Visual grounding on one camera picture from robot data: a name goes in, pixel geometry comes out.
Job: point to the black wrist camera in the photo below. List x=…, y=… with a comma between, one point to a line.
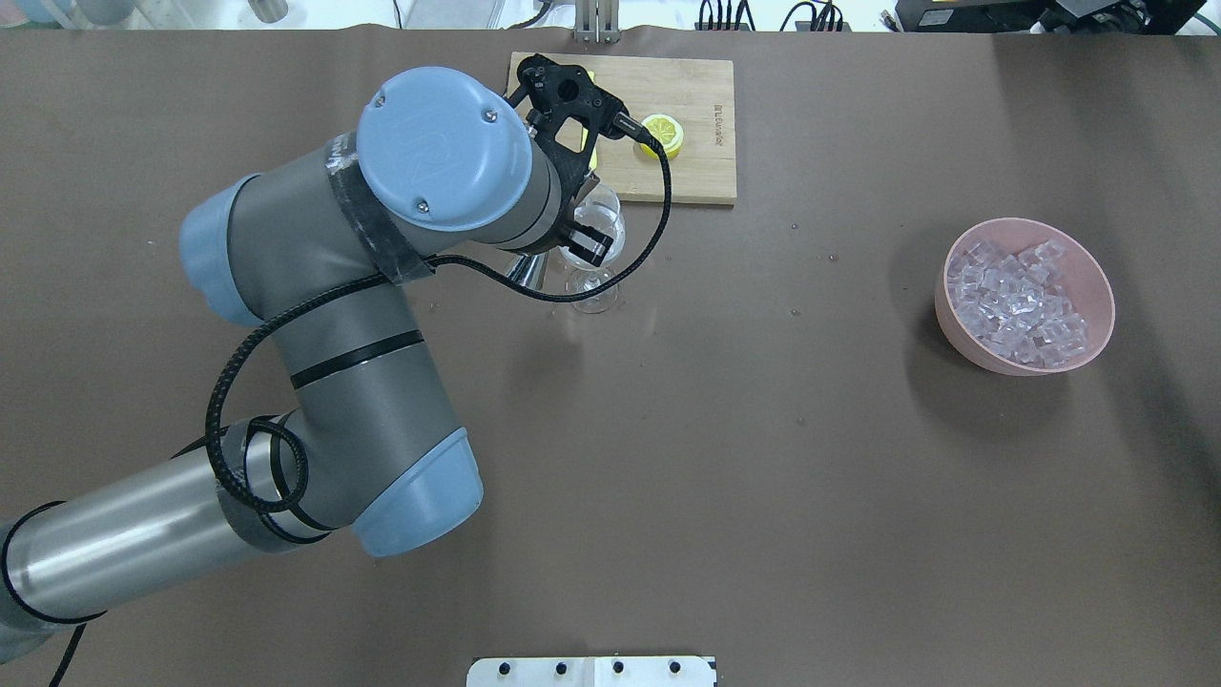
x=559, y=93

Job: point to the steel cocktail jigger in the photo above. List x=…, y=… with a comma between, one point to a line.
x=529, y=271

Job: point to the aluminium frame post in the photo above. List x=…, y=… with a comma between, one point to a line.
x=597, y=22

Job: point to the bamboo cutting board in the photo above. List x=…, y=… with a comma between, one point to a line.
x=698, y=93

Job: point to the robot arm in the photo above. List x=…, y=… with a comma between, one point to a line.
x=331, y=416

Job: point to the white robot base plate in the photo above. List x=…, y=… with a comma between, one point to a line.
x=593, y=671

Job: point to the clear wine glass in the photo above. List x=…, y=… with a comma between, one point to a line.
x=601, y=210

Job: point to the yellow lemon half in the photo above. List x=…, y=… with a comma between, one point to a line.
x=668, y=131

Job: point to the brown table mat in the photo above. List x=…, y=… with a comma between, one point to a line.
x=766, y=452

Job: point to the pink bowl of ice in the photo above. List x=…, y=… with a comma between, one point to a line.
x=1023, y=299

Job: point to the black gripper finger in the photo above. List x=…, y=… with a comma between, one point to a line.
x=586, y=243

